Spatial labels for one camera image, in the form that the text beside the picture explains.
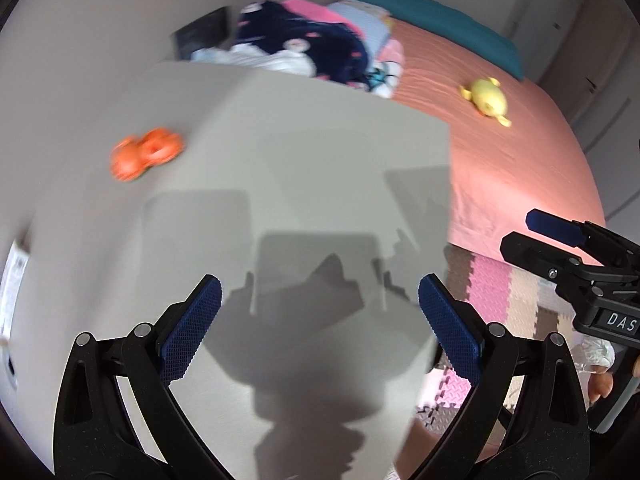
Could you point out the white crumpled cloth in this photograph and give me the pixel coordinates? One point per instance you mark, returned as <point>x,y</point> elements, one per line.
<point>280,62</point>

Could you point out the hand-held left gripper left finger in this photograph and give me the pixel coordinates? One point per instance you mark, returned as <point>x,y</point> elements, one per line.
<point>192,330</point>

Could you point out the person's right hand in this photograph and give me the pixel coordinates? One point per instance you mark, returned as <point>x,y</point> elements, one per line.
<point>599,387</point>

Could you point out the orange plastic toy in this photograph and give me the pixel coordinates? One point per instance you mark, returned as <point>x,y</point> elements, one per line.
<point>150,150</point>

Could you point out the white tag strip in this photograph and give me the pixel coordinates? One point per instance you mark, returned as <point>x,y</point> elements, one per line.
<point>12,280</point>

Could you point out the fluffy pink blanket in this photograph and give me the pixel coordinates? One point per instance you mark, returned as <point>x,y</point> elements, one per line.
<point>392,50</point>

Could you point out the pastel foam floor mat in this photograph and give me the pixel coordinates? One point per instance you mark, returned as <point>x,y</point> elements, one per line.
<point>492,280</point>

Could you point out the navy printed blanket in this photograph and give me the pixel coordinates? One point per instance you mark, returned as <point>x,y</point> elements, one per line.
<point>320,45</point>

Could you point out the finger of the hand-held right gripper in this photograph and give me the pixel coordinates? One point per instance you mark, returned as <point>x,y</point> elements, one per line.
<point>552,224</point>
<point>535,252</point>

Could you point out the black box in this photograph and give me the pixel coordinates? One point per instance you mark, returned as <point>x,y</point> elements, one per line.
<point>200,35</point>

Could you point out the crumpled clear plastic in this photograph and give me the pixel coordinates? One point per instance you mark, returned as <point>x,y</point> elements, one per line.
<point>595,352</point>

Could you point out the bed with pink sheet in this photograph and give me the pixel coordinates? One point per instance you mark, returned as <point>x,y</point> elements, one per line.
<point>500,170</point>

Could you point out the light blue blanket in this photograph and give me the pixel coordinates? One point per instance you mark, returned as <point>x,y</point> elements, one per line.
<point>365,22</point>

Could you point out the teal pillow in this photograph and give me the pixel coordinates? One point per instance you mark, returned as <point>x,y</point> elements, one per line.
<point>450,20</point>

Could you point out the yellow plush duck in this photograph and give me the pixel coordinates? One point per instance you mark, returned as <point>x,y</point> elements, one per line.
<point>487,97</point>

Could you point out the white printed blanket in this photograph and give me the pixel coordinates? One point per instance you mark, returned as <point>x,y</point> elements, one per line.
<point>387,82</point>

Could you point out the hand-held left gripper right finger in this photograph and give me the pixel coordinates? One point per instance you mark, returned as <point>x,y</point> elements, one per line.
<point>450,330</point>

